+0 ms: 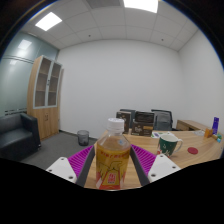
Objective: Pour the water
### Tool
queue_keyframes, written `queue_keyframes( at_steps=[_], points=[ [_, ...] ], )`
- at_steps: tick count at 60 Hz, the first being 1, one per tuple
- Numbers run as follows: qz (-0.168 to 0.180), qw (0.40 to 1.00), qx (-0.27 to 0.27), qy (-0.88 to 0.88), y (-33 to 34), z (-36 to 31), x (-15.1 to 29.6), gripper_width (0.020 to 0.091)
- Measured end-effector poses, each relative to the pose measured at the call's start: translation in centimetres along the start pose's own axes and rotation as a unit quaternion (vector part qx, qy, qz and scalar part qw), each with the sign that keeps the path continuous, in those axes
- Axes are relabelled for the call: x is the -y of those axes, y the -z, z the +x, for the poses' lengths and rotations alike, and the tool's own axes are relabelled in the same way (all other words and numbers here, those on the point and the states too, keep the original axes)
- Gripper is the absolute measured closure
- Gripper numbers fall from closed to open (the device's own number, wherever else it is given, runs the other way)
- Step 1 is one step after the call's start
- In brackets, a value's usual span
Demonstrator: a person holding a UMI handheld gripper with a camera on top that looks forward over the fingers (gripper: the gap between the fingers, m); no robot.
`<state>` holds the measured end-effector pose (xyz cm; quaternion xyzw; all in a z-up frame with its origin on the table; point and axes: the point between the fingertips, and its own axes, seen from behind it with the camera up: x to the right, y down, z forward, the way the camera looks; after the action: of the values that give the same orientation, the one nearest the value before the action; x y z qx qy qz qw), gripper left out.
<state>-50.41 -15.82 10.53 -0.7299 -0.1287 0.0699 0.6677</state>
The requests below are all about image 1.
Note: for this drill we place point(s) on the yellow-labelled tea drink bottle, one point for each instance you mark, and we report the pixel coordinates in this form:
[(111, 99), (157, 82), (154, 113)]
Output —
[(112, 160)]

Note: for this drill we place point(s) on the black leather sofa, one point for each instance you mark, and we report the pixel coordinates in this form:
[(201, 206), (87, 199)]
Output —
[(16, 136)]

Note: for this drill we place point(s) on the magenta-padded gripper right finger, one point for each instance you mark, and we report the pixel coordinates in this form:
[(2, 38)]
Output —
[(148, 160)]

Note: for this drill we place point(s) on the green white-lined mug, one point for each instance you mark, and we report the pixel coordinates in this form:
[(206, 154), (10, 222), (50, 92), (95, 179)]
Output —
[(167, 145)]

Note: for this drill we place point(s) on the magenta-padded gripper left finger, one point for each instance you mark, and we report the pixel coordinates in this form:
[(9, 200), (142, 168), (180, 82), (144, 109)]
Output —
[(78, 161)]

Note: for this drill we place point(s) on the flat round red coaster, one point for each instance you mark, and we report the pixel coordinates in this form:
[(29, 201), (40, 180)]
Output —
[(192, 150)]

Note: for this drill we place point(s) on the wooden side desk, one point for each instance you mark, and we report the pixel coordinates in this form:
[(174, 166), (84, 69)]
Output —
[(190, 125)]

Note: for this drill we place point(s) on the wooden glass-door shelf cabinet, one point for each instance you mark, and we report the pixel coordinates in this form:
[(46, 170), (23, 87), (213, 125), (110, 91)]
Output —
[(45, 116)]

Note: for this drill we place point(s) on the tall dark brown box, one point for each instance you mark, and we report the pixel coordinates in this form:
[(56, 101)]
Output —
[(126, 121)]

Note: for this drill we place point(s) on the printed white leaflet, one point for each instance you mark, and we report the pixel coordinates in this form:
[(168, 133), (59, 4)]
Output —
[(155, 134)]

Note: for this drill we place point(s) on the purple upright box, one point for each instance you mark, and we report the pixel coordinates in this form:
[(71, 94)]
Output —
[(215, 125)]

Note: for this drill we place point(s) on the black mesh-back office chair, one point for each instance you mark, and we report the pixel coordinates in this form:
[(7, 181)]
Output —
[(163, 120)]

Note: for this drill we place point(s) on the square ceiling light panel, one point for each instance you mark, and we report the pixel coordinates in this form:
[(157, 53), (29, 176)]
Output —
[(48, 21), (141, 5)]

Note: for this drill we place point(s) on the green flat box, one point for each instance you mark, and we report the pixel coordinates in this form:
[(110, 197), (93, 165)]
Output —
[(219, 137)]

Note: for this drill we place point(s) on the round white disc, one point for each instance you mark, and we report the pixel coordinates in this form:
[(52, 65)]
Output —
[(200, 132)]

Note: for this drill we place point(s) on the dark mesh waste bin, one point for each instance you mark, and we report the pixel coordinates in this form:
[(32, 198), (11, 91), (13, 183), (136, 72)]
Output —
[(83, 137)]

